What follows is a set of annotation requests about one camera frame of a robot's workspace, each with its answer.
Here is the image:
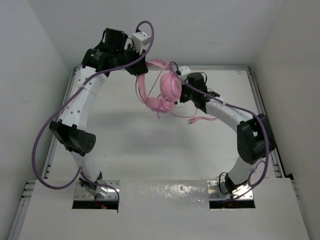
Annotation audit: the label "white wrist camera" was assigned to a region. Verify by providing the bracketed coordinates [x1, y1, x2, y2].
[178, 65, 192, 81]
[131, 31, 152, 54]

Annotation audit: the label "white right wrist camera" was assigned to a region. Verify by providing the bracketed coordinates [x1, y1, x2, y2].
[178, 65, 192, 81]

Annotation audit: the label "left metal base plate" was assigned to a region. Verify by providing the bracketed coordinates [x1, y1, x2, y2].
[73, 178, 120, 201]

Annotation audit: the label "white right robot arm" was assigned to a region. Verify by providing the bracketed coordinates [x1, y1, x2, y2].
[179, 72, 276, 194]

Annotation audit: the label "metal base mounting plate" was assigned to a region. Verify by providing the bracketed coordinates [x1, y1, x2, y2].
[206, 179, 255, 201]

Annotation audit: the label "white front cover board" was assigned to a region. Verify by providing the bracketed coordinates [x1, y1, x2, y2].
[19, 178, 309, 240]

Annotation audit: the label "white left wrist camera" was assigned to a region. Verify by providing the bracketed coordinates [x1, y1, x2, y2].
[131, 31, 152, 54]

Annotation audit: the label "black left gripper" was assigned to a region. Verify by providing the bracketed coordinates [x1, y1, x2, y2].
[113, 43, 148, 77]

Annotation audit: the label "pink headphones with cable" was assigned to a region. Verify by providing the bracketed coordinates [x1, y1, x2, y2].
[135, 59, 217, 124]

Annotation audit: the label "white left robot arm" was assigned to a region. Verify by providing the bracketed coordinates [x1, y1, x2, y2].
[49, 28, 154, 183]

